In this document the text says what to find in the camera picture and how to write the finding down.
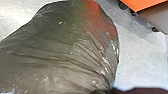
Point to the black trash bag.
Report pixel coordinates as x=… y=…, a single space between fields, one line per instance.
x=56 y=53

